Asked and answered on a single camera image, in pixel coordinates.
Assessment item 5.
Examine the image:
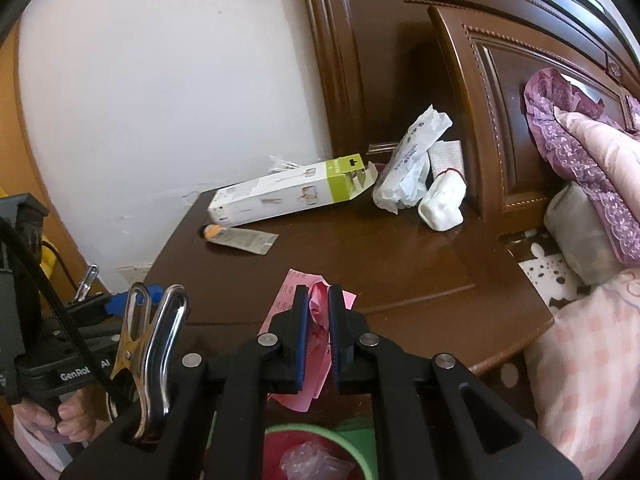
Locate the orange-capped silver tube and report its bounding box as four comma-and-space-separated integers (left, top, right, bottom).
201, 225, 279, 256

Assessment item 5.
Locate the dark wooden nightstand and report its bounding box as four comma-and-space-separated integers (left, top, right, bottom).
142, 160, 556, 376

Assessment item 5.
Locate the pink paper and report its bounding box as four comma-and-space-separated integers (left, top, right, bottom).
257, 269, 358, 413

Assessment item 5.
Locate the white printed plastic bag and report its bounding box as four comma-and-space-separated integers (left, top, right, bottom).
372, 105, 453, 216

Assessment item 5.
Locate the small wooden headboard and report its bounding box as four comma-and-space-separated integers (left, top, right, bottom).
427, 5, 640, 221

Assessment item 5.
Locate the brown polka dot bedsheet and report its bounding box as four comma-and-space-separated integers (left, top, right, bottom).
495, 355, 541, 431

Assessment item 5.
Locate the person's left hand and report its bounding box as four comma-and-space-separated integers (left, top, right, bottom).
12, 389, 97, 443

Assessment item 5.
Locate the red bin green rim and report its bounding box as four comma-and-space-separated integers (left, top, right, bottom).
262, 422, 378, 480

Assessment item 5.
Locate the pink checkered blanket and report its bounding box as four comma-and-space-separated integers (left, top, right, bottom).
522, 267, 640, 480

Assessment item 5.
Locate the pink pillow purple lace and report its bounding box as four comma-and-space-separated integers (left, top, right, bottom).
522, 67, 640, 268

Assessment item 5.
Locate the orange wooden door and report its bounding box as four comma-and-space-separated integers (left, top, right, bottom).
0, 25, 108, 296

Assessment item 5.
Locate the silver metal clip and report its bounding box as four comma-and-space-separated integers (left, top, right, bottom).
75, 264, 98, 301
107, 282, 191, 443

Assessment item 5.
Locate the grey pillow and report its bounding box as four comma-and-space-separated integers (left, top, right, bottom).
543, 182, 626, 286

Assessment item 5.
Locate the large wooden headboard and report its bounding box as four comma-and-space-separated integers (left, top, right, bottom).
295, 0, 640, 161

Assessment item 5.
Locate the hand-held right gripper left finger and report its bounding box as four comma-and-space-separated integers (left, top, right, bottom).
60, 284, 311, 480

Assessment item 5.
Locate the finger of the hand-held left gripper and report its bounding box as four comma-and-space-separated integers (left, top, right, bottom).
54, 284, 152, 342

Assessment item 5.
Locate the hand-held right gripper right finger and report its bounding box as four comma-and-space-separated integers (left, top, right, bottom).
327, 284, 583, 480

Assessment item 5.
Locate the white green cardboard box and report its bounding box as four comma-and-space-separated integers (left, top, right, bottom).
207, 153, 378, 227

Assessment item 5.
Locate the yellow cloth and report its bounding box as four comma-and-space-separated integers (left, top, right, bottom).
37, 232, 58, 276

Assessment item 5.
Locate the black white patterned cloth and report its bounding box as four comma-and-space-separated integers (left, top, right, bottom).
515, 230, 586, 311

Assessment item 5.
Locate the clear plastic bag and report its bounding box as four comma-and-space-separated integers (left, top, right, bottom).
279, 441, 351, 480

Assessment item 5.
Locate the black cable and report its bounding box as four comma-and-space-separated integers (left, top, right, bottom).
0, 217, 131, 406

